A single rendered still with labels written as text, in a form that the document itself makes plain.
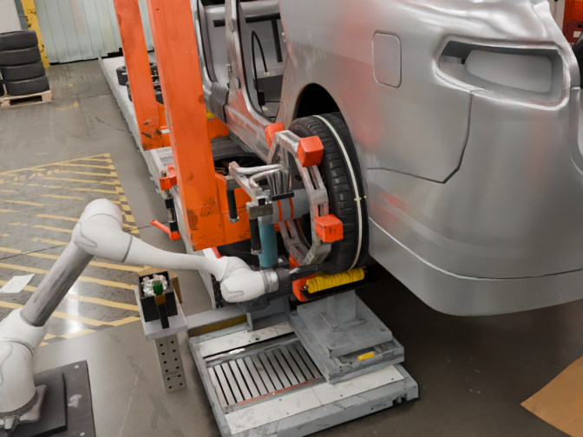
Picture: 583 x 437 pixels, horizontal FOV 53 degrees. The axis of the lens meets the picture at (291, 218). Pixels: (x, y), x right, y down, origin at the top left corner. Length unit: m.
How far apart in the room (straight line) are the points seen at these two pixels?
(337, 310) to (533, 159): 1.38
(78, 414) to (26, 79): 8.54
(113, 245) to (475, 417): 1.58
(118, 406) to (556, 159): 2.11
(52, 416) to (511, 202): 1.73
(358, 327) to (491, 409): 0.64
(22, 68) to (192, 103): 7.97
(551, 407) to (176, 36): 2.16
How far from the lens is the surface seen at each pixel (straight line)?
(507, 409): 2.69
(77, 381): 2.57
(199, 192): 2.76
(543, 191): 1.59
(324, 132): 2.25
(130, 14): 4.52
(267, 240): 2.53
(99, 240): 2.06
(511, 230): 1.62
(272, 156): 2.53
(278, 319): 3.05
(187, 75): 2.63
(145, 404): 2.84
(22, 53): 10.47
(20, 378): 2.34
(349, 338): 2.64
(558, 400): 2.76
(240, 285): 2.21
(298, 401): 2.56
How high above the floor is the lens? 1.76
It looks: 24 degrees down
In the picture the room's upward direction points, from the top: 5 degrees counter-clockwise
